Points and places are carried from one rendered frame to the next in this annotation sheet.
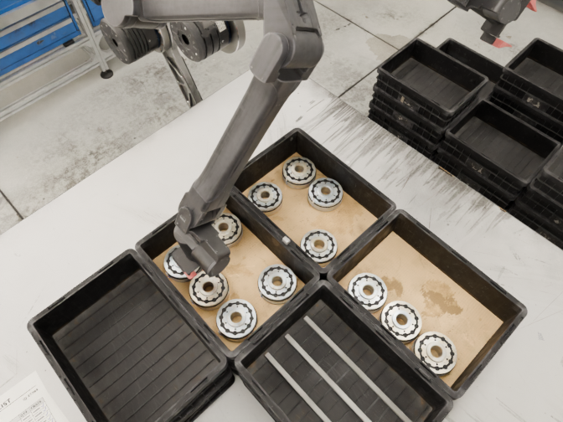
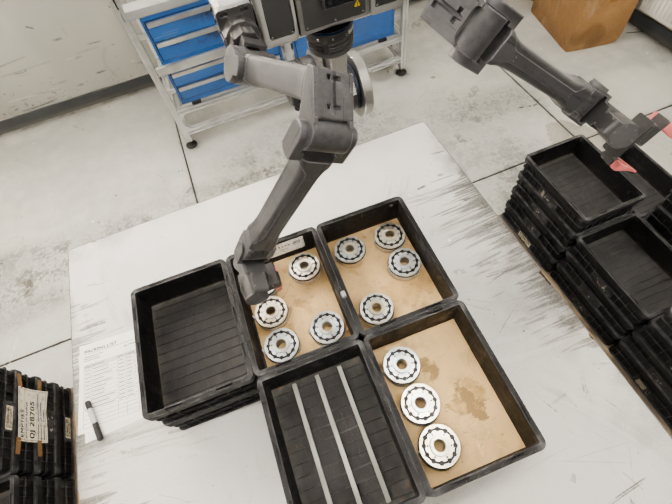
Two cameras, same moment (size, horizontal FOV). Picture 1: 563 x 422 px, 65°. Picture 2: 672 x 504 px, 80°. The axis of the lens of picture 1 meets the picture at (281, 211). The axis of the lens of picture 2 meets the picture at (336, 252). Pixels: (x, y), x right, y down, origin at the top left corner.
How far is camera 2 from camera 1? 0.30 m
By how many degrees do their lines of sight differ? 16
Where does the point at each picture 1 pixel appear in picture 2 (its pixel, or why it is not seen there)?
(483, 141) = (622, 259)
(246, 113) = (284, 180)
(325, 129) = (441, 203)
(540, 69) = not seen: outside the picture
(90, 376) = (163, 347)
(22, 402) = (122, 347)
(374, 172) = (470, 257)
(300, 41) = (321, 131)
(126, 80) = not seen: hidden behind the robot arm
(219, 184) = (262, 231)
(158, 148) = not seen: hidden behind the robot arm
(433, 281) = (471, 380)
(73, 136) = (256, 152)
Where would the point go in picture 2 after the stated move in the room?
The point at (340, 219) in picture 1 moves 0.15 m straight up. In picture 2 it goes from (409, 291) to (412, 268)
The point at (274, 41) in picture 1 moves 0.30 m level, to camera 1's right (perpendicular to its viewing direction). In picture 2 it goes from (297, 126) to (495, 172)
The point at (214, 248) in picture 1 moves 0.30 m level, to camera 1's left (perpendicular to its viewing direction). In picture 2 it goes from (255, 282) to (152, 245)
